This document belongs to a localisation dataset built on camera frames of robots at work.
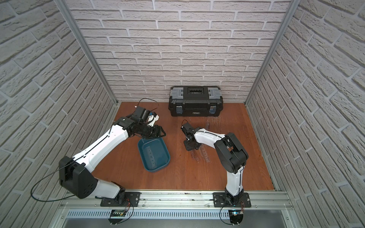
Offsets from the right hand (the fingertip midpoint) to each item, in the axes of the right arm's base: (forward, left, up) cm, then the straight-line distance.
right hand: (192, 146), depth 95 cm
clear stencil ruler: (+16, -13, 0) cm, 21 cm away
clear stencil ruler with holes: (-6, -7, +1) cm, 9 cm away
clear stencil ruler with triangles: (-9, +28, +1) cm, 29 cm away
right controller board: (-40, -19, -1) cm, 45 cm away
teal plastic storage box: (-4, +26, 0) cm, 26 cm away
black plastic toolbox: (+26, -4, +18) cm, 31 cm away
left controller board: (-35, +43, -2) cm, 55 cm away
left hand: (-1, +17, +20) cm, 26 cm away
